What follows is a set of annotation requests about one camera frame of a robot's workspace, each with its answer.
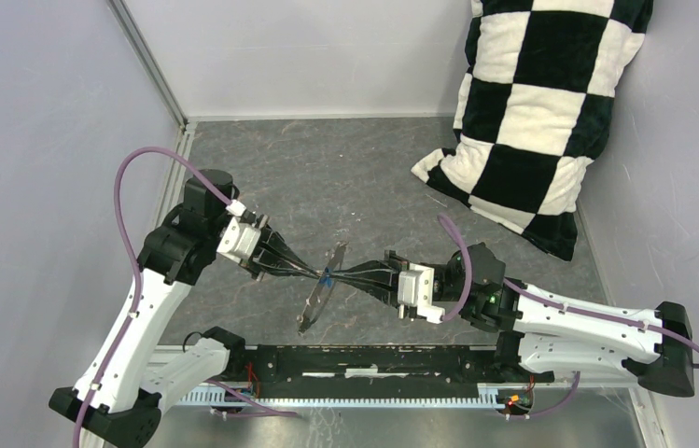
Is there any blue plastic key tag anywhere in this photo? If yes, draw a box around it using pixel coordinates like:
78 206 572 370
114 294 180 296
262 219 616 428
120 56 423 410
317 267 333 289

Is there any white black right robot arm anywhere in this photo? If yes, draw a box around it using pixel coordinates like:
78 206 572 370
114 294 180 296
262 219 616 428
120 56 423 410
327 244 695 398

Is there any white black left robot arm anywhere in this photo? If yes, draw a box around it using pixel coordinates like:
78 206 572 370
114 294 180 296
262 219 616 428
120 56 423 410
49 169 316 447

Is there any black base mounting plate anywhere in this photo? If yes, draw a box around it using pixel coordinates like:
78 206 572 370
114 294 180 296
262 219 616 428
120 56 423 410
214 345 554 399

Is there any black white checkered pillow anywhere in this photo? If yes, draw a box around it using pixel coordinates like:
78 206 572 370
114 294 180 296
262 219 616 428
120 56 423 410
412 0 654 261

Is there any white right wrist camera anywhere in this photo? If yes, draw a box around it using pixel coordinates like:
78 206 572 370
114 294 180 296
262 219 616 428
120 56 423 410
397 263 445 324

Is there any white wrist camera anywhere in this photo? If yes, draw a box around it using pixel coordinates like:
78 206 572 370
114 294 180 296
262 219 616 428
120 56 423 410
217 200 261 263
397 263 445 324

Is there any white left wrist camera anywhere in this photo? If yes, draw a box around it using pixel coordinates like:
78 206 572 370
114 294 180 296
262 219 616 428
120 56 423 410
217 200 261 263

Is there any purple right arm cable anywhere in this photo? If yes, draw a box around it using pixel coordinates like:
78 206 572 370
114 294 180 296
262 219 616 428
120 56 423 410
437 213 699 422

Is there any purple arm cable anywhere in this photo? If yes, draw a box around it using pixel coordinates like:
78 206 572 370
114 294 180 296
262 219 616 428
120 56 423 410
72 146 304 448
437 213 699 422

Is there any white slotted cable duct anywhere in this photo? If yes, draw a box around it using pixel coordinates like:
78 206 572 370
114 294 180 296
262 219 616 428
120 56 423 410
115 385 502 410

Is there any aluminium frame rail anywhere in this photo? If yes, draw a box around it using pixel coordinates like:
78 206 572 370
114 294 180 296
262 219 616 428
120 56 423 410
107 0 199 347

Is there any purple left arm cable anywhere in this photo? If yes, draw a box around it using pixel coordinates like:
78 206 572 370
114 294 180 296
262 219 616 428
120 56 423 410
72 146 304 448

